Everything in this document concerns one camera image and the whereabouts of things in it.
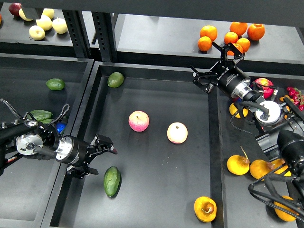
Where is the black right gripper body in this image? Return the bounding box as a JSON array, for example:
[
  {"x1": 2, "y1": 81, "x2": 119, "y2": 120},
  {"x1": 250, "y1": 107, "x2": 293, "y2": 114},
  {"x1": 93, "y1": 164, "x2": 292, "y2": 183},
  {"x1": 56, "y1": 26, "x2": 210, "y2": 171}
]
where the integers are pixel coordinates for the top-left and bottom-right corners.
[{"x1": 210, "y1": 61, "x2": 251, "y2": 97}]

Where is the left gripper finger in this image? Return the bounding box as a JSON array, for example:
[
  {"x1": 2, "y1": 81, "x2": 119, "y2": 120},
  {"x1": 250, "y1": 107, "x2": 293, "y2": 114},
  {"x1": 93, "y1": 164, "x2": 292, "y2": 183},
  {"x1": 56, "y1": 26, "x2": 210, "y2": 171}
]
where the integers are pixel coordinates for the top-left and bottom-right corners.
[
  {"x1": 89, "y1": 134, "x2": 117, "y2": 155},
  {"x1": 66, "y1": 165, "x2": 99, "y2": 179}
]

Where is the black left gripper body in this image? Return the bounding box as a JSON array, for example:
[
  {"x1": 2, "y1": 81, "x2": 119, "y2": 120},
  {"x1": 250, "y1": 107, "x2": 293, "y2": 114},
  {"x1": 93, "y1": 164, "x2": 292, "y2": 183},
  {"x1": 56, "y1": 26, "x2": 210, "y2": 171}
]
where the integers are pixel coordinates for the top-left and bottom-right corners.
[{"x1": 55, "y1": 135, "x2": 90, "y2": 167}]

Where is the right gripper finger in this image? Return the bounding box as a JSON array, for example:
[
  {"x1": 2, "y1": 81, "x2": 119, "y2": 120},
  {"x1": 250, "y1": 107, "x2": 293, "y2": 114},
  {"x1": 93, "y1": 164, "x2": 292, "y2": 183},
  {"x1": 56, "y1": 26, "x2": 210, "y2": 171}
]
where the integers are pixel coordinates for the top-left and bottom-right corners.
[
  {"x1": 212, "y1": 42, "x2": 244, "y2": 64},
  {"x1": 190, "y1": 66, "x2": 215, "y2": 94}
]

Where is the dark green avocado tray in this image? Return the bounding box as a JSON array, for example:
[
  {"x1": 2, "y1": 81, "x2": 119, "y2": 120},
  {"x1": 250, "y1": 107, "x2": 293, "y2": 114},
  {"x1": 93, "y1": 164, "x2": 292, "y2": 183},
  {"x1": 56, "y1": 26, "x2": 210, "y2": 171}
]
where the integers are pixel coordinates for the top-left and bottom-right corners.
[{"x1": 103, "y1": 166, "x2": 121, "y2": 197}]

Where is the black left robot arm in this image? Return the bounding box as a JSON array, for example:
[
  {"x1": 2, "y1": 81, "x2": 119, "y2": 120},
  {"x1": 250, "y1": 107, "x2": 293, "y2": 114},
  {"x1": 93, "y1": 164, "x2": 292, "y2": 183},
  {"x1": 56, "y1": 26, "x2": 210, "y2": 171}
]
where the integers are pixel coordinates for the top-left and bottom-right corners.
[{"x1": 0, "y1": 99, "x2": 117, "y2": 179}]

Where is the dark avocado cluster right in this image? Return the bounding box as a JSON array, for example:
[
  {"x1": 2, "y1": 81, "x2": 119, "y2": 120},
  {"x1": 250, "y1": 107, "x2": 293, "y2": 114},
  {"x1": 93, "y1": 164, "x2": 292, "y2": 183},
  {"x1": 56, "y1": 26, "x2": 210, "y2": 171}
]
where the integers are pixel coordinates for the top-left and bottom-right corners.
[{"x1": 56, "y1": 116, "x2": 68, "y2": 134}]

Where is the yellow pear upper right tray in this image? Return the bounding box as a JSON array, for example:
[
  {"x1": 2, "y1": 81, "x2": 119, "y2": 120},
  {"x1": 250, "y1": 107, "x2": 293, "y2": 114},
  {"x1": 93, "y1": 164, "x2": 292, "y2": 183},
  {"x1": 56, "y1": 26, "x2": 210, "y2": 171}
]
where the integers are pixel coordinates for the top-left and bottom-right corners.
[{"x1": 229, "y1": 103, "x2": 248, "y2": 119}]

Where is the green avocado cluster middle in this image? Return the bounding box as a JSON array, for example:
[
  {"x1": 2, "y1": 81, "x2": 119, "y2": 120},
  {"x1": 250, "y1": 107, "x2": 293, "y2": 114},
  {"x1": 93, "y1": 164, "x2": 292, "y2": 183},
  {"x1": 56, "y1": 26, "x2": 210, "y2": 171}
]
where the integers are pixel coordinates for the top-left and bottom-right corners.
[{"x1": 41, "y1": 119, "x2": 53, "y2": 124}]

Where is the green avocado tray corner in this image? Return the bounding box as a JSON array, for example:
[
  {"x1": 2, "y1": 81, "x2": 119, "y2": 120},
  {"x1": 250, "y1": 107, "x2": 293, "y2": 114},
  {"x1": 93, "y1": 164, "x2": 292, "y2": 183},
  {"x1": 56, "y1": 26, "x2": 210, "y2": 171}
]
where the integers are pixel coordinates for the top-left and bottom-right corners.
[{"x1": 107, "y1": 72, "x2": 124, "y2": 88}]

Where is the yellow pear with long stem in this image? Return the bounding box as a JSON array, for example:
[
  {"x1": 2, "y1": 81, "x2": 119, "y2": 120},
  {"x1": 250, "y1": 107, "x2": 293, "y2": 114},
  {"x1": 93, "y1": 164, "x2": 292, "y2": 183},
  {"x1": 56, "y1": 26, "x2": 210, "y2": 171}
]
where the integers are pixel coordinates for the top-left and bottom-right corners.
[{"x1": 227, "y1": 146, "x2": 250, "y2": 175}]

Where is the orange front bottom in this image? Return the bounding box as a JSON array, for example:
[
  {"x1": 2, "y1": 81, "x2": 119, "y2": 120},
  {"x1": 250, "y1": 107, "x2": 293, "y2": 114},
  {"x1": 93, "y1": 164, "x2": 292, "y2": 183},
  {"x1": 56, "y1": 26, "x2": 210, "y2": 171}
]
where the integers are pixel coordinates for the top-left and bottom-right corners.
[{"x1": 227, "y1": 43, "x2": 243, "y2": 56}]

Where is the small orange right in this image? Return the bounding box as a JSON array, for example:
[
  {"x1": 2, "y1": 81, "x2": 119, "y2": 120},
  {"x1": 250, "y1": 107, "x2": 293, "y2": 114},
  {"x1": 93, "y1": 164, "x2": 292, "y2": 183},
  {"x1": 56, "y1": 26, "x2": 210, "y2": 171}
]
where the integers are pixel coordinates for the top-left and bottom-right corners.
[{"x1": 237, "y1": 38, "x2": 251, "y2": 53}]

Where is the small orange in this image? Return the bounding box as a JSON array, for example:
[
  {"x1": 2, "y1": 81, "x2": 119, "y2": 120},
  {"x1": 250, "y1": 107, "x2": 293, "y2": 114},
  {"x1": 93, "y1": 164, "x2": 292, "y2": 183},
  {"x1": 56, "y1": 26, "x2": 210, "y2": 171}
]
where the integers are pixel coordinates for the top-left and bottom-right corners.
[
  {"x1": 224, "y1": 31, "x2": 238, "y2": 44},
  {"x1": 237, "y1": 38, "x2": 251, "y2": 53}
]

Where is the small orange centre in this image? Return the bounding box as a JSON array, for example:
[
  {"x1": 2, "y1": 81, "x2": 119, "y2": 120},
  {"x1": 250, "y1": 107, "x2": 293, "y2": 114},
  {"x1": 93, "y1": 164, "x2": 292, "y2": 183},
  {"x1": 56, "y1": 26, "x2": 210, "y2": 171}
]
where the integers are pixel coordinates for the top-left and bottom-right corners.
[{"x1": 224, "y1": 31, "x2": 238, "y2": 44}]

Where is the orange top middle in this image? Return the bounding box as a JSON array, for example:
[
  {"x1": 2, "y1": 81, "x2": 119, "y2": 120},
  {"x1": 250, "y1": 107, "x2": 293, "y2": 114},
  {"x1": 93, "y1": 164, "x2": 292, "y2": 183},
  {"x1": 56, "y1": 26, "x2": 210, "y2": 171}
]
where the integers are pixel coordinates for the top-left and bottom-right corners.
[{"x1": 229, "y1": 22, "x2": 248, "y2": 37}]

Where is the orange top right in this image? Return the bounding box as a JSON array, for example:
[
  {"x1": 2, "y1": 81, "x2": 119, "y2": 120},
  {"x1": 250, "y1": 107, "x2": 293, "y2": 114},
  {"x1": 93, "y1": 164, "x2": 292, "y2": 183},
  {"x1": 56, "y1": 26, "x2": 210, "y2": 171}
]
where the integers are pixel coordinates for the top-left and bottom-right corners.
[{"x1": 247, "y1": 24, "x2": 265, "y2": 41}]

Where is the orange lower left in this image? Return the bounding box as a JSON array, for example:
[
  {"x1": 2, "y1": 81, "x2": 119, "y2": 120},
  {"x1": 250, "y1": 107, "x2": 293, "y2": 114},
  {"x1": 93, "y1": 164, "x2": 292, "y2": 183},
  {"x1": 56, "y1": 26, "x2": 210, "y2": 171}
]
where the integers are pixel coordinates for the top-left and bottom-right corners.
[{"x1": 198, "y1": 36, "x2": 212, "y2": 52}]

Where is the orange top left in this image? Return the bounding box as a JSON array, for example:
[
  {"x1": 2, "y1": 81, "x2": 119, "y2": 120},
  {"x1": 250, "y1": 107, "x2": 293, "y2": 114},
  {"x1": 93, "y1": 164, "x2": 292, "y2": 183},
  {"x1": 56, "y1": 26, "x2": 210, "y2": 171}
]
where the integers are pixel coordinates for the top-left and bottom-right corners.
[{"x1": 200, "y1": 25, "x2": 218, "y2": 41}]

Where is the red pink apple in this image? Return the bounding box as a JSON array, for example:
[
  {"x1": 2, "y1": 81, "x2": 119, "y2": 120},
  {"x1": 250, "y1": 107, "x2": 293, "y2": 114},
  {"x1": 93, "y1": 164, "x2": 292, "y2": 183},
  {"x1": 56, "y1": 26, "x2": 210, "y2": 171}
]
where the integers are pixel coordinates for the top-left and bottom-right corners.
[{"x1": 128, "y1": 110, "x2": 150, "y2": 132}]

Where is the bright red apple right tray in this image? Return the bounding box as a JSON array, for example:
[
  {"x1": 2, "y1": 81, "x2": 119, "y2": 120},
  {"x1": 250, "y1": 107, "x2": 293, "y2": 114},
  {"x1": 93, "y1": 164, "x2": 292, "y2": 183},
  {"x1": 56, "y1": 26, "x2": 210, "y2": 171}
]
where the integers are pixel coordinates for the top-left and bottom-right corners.
[{"x1": 254, "y1": 77, "x2": 274, "y2": 99}]

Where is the black centre tray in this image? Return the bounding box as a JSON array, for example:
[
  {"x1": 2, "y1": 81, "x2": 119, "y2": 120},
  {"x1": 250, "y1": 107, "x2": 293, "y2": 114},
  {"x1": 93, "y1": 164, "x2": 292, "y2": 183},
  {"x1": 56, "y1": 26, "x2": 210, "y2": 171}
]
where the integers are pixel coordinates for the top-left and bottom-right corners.
[{"x1": 42, "y1": 62, "x2": 227, "y2": 228}]

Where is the pale yellow pink apple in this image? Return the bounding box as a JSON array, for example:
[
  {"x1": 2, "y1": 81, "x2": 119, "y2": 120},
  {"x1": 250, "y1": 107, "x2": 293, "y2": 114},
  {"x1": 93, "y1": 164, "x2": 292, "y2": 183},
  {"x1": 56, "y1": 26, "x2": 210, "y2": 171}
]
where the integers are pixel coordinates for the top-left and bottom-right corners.
[{"x1": 167, "y1": 122, "x2": 188, "y2": 144}]

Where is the cherry tomato and chili bunch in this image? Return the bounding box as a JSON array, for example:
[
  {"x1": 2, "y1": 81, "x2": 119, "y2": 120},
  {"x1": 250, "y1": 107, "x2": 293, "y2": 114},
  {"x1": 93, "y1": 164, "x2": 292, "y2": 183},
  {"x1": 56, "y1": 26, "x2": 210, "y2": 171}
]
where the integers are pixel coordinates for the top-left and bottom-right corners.
[{"x1": 278, "y1": 86, "x2": 304, "y2": 120}]

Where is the pale yellow apple front left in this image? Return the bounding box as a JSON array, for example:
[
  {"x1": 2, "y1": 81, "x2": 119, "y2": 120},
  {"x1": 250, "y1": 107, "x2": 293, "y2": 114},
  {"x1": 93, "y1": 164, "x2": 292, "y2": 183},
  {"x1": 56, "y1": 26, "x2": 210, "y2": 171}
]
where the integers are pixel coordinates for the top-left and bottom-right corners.
[{"x1": 29, "y1": 25, "x2": 45, "y2": 40}]

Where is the pale yellow apple right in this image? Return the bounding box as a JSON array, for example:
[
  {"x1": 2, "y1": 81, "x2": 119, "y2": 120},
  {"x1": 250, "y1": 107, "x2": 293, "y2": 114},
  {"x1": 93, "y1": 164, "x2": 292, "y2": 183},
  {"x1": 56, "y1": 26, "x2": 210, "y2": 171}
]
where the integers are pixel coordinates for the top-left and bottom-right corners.
[{"x1": 52, "y1": 18, "x2": 68, "y2": 34}]

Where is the pale yellow apple middle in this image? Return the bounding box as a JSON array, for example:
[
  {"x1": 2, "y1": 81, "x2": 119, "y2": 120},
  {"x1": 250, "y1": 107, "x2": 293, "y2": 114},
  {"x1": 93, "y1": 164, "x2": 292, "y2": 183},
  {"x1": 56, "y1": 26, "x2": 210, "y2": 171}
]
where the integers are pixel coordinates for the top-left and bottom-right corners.
[{"x1": 36, "y1": 15, "x2": 52, "y2": 31}]

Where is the pale yellow apple back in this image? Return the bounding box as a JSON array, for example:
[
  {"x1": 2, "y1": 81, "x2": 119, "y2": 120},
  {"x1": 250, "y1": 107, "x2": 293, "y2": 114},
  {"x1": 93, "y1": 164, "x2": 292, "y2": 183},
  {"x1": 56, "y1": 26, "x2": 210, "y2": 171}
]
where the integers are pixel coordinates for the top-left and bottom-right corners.
[{"x1": 42, "y1": 8, "x2": 55, "y2": 19}]

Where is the yellow apple partly hidden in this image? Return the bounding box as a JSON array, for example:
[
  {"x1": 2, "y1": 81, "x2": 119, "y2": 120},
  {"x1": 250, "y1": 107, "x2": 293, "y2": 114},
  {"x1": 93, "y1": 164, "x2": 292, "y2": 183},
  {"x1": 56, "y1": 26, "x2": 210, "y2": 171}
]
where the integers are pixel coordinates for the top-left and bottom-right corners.
[{"x1": 19, "y1": 9, "x2": 33, "y2": 21}]

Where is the dark red apple shelf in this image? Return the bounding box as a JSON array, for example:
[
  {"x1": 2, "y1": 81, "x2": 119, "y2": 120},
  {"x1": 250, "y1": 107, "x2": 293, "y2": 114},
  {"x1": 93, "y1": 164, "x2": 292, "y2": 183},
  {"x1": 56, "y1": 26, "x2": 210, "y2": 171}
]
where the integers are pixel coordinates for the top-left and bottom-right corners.
[{"x1": 9, "y1": 3, "x2": 21, "y2": 17}]

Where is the black shelf upright post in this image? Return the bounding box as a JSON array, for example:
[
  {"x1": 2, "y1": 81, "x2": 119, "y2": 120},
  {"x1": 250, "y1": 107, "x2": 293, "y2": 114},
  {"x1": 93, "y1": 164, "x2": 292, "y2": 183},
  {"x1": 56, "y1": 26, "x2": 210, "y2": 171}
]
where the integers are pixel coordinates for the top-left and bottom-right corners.
[{"x1": 62, "y1": 9, "x2": 117, "y2": 62}]

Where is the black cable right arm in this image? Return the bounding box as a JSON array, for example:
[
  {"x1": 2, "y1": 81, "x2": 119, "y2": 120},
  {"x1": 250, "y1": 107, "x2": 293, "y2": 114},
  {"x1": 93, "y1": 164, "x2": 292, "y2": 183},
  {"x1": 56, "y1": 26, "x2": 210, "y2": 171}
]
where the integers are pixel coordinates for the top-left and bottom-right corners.
[{"x1": 248, "y1": 163, "x2": 304, "y2": 219}]

